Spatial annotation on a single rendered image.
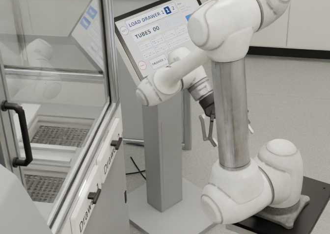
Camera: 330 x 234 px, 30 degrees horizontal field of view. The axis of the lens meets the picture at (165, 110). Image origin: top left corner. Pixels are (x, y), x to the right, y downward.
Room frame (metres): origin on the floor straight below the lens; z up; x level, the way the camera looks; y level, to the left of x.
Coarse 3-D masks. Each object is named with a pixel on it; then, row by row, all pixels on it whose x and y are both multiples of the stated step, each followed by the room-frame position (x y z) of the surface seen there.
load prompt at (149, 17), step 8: (160, 8) 2.62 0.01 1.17; (168, 8) 2.64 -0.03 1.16; (176, 8) 2.66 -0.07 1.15; (136, 16) 2.53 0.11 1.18; (144, 16) 2.55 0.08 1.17; (152, 16) 2.57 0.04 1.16; (160, 16) 2.59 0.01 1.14; (128, 24) 2.48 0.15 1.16; (136, 24) 2.50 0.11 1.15; (144, 24) 2.52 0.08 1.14
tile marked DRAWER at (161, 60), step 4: (160, 56) 2.44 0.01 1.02; (164, 56) 2.45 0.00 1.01; (152, 60) 2.41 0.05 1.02; (156, 60) 2.42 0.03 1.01; (160, 60) 2.43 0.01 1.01; (164, 60) 2.43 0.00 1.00; (152, 64) 2.39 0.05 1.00; (156, 64) 2.40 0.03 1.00; (160, 64) 2.41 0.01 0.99; (164, 64) 2.42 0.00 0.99; (156, 68) 2.39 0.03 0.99
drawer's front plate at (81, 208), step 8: (96, 168) 1.76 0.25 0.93; (96, 176) 1.74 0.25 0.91; (88, 184) 1.67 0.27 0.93; (96, 184) 1.73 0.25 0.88; (88, 192) 1.64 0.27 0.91; (80, 200) 1.59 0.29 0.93; (88, 200) 1.63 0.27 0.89; (80, 208) 1.55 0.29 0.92; (88, 208) 1.62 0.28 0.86; (72, 216) 1.51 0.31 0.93; (80, 216) 1.54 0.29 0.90; (88, 216) 1.61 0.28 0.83; (72, 224) 1.50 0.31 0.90; (72, 232) 1.50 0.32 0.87; (80, 232) 1.52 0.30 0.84
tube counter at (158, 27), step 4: (176, 16) 2.63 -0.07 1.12; (180, 16) 2.64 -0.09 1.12; (164, 20) 2.58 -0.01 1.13; (168, 20) 2.60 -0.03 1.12; (172, 20) 2.61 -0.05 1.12; (176, 20) 2.62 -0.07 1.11; (180, 20) 2.63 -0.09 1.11; (156, 24) 2.55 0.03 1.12; (160, 24) 2.56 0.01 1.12; (164, 24) 2.57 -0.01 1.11; (168, 24) 2.58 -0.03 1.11; (172, 24) 2.59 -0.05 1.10; (176, 24) 2.60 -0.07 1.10; (152, 28) 2.52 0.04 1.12; (156, 28) 2.53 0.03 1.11; (160, 28) 2.54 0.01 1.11; (164, 28) 2.55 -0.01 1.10; (156, 32) 2.52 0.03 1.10
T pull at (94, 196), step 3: (99, 189) 1.66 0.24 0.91; (90, 192) 1.65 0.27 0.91; (93, 192) 1.64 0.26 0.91; (96, 192) 1.64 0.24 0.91; (99, 192) 1.64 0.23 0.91; (90, 195) 1.63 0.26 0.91; (93, 195) 1.63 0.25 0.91; (96, 195) 1.63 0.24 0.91; (99, 195) 1.64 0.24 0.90; (87, 198) 1.62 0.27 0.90; (90, 198) 1.62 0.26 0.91; (93, 198) 1.62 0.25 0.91; (96, 198) 1.61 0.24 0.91; (93, 201) 1.60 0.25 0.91; (96, 201) 1.60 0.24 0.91
